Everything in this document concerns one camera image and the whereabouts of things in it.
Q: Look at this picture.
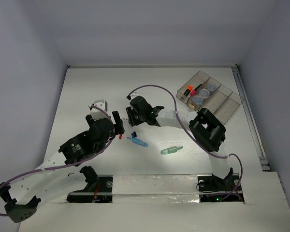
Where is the green utility knife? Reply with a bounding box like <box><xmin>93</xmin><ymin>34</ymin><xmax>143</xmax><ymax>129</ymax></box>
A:
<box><xmin>160</xmin><ymin>146</ymin><xmax>183</xmax><ymax>155</ymax></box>

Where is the clear four-compartment organizer tray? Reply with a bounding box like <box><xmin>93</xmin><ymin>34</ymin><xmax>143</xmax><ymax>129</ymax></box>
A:
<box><xmin>176</xmin><ymin>71</ymin><xmax>244</xmax><ymax>125</ymax></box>

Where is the white front board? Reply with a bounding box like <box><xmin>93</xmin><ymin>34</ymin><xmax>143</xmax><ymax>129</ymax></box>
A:
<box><xmin>20</xmin><ymin>173</ymin><xmax>290</xmax><ymax>232</ymax></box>

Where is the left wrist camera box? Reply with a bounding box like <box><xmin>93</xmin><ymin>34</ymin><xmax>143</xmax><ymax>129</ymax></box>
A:
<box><xmin>88</xmin><ymin>100</ymin><xmax>108</xmax><ymax>121</ymax></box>

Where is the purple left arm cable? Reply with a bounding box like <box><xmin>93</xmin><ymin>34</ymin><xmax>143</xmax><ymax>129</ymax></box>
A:
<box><xmin>0</xmin><ymin>105</ymin><xmax>116</xmax><ymax>216</ymax></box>

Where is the black capped white pen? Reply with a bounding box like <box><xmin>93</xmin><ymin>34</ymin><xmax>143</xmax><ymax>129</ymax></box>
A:
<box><xmin>128</xmin><ymin>124</ymin><xmax>137</xmax><ymax>138</ymax></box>

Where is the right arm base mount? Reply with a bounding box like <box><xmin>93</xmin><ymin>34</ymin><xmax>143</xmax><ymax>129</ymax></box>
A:
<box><xmin>196</xmin><ymin>168</ymin><xmax>244</xmax><ymax>203</ymax></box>

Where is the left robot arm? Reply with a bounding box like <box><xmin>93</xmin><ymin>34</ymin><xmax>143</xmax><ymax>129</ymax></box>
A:
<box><xmin>0</xmin><ymin>109</ymin><xmax>125</xmax><ymax>223</ymax></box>

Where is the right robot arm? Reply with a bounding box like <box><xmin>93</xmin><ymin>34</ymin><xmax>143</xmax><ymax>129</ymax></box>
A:
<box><xmin>126</xmin><ymin>95</ymin><xmax>233</xmax><ymax>189</ymax></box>

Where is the clear jar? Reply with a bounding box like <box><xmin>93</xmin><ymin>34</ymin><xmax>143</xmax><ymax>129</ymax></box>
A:
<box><xmin>206</xmin><ymin>82</ymin><xmax>218</xmax><ymax>93</ymax></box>
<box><xmin>199</xmin><ymin>88</ymin><xmax>211</xmax><ymax>99</ymax></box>
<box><xmin>191</xmin><ymin>95</ymin><xmax>203</xmax><ymax>106</ymax></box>

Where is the pink highlighter marker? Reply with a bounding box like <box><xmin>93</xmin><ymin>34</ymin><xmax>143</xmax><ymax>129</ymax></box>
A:
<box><xmin>190</xmin><ymin>84</ymin><xmax>203</xmax><ymax>96</ymax></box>

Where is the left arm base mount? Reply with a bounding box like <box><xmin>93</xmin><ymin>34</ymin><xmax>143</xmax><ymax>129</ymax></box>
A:
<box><xmin>66</xmin><ymin>166</ymin><xmax>113</xmax><ymax>203</ymax></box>

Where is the blue utility knife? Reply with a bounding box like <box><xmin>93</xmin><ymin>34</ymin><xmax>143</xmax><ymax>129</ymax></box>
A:
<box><xmin>127</xmin><ymin>137</ymin><xmax>148</xmax><ymax>147</ymax></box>

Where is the orange highlighter marker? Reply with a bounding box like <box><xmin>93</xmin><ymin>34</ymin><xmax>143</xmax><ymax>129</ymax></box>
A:
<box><xmin>184</xmin><ymin>86</ymin><xmax>193</xmax><ymax>97</ymax></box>

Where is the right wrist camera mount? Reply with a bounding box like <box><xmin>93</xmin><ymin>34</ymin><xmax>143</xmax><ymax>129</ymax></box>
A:
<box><xmin>126</xmin><ymin>91</ymin><xmax>139</xmax><ymax>101</ymax></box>

